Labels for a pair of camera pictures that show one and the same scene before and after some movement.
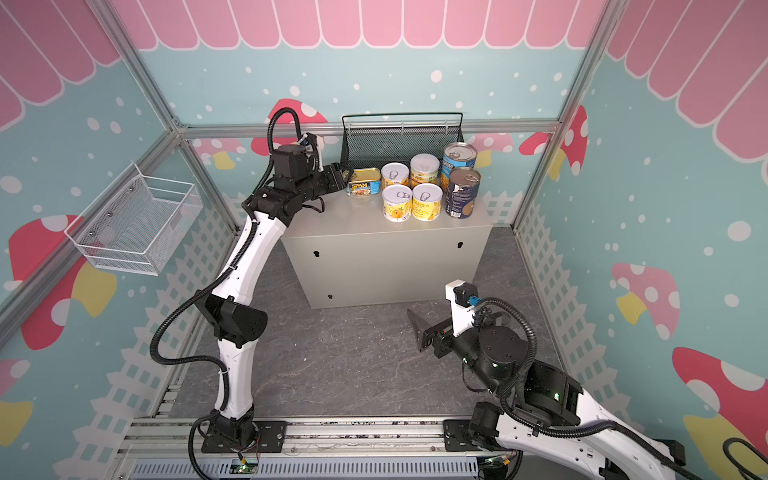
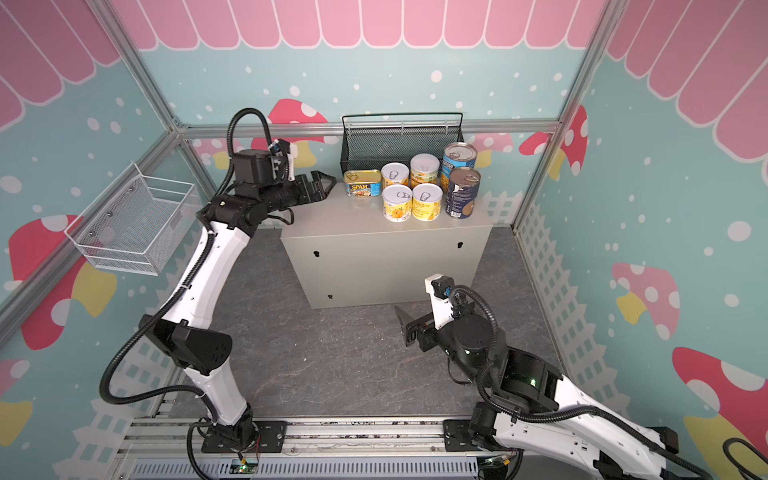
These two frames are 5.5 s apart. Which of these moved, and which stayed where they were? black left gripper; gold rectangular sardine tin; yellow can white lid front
Moved: black left gripper
Stayed: gold rectangular sardine tin; yellow can white lid front
